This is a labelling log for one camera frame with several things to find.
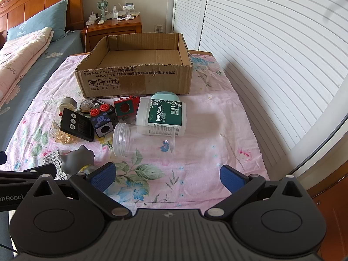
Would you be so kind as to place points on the jar of yellow capsules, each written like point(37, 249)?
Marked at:
point(61, 137)

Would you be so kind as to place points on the pink quilt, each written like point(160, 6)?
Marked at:
point(19, 57)

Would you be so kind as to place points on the grey mouse toy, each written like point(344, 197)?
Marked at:
point(74, 160)

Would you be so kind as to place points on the brown cardboard box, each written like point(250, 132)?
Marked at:
point(136, 81)

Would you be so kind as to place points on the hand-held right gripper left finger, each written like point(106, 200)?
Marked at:
point(103, 178)

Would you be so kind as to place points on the white wall socket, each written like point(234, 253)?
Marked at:
point(158, 28)

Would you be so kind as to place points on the white louvered closet door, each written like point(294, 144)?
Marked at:
point(190, 11)
point(272, 46)

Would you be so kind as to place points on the small green desk fan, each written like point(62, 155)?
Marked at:
point(102, 5)

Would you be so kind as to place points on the blue pillow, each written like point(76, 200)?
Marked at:
point(40, 19)

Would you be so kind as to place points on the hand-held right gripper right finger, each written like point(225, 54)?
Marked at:
point(231, 180)

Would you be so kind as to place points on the black toy train car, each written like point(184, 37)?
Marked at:
point(103, 127)

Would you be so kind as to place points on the red toy train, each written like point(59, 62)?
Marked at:
point(125, 108)

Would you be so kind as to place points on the pink floral cloth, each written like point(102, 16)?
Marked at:
point(204, 130)

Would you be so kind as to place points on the white power strip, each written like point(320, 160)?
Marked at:
point(92, 19)

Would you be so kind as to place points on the wooden bed headboard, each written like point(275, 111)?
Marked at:
point(35, 2)

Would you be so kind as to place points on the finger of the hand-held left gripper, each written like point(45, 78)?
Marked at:
point(27, 174)
point(2, 158)

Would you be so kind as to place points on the clear correction tape dispenser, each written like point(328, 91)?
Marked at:
point(87, 104)

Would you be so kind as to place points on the black remote with buttons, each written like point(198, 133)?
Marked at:
point(77, 127)

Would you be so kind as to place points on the white phone stand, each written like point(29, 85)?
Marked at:
point(127, 6)

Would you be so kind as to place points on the white cotton swab container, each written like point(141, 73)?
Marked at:
point(163, 119)

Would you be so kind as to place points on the clear plastic jar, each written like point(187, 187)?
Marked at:
point(127, 140)

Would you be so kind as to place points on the white barcode packet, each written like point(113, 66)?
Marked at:
point(51, 160)

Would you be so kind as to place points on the glass jar with brown lid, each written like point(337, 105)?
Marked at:
point(65, 103)

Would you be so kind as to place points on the wooden nightstand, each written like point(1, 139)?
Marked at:
point(114, 31)

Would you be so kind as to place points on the light blue oval case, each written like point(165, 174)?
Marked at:
point(164, 95)

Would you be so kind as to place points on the blue bedsheet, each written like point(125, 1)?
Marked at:
point(62, 49)

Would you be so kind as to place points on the clear small bottle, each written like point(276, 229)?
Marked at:
point(115, 13)

